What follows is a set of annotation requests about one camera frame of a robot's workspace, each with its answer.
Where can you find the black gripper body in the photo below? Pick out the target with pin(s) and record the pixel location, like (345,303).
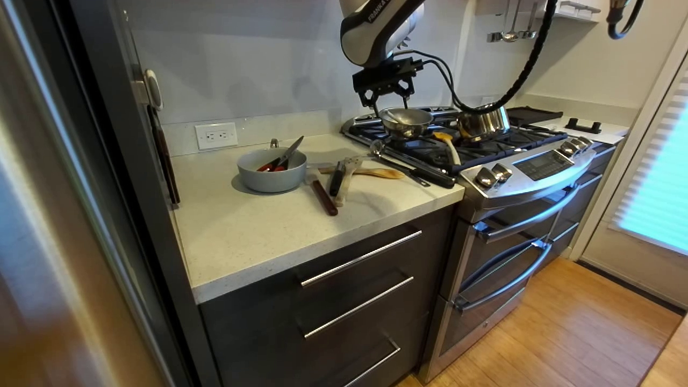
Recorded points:
(391,77)

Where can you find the red handled utensil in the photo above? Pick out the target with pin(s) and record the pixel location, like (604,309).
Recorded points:
(272,167)

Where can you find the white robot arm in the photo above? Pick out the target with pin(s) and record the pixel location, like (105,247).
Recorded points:
(371,35)

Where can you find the small steel frying pan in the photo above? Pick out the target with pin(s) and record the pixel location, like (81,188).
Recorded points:
(409,148)

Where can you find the black utensil in bowl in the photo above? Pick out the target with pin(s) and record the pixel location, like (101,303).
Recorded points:
(282,164)

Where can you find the wooden spoon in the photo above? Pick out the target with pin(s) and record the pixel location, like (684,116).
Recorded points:
(448,141)

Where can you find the dark brown handled utensil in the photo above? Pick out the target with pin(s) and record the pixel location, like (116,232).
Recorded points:
(323,196)

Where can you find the window blind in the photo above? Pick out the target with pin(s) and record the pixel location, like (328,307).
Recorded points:
(657,202)

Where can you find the black griddle plate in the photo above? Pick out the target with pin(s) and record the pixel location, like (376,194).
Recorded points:
(531,116)

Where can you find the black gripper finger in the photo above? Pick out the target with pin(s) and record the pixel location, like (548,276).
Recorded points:
(374,102)
(409,99)

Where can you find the black handled metal spatula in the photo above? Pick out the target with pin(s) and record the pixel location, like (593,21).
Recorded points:
(339,178)

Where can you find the stainless steel refrigerator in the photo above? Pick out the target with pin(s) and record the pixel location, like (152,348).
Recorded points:
(92,289)

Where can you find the grey bowl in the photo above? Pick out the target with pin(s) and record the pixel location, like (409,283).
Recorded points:
(253,170)

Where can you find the white wall outlet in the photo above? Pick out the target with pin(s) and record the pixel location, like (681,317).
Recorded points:
(216,137)

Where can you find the wooden spatula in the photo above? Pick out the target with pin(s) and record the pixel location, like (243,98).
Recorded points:
(374,174)

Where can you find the dark drawer cabinet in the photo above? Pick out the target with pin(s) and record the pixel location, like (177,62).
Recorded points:
(356,317)

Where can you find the stainless steel pot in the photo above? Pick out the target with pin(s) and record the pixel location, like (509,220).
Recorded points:
(487,125)

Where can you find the stainless steel stove range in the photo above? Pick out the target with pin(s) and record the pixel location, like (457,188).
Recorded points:
(525,194)

